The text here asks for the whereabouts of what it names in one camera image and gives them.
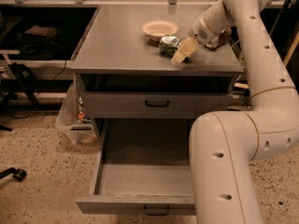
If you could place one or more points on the dark box on shelf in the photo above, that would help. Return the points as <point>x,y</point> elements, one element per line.
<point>42,32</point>

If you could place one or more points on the clear plastic bag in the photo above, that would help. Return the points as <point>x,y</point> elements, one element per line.
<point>68,122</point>

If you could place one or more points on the white paper bowl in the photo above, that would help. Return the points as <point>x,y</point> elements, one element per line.
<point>156,29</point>

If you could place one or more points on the grey drawer cabinet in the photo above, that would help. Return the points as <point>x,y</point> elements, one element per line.
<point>117,56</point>

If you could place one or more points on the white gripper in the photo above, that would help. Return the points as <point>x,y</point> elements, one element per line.
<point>200,32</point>

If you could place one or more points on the black caster wheel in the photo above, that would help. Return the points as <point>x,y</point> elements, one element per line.
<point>18,174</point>

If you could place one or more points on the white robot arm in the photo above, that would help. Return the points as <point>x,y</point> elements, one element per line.
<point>222,144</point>

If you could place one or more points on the orange soda can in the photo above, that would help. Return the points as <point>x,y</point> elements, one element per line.
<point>220,40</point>

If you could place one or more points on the open grey middle drawer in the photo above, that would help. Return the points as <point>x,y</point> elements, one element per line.
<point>142,168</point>

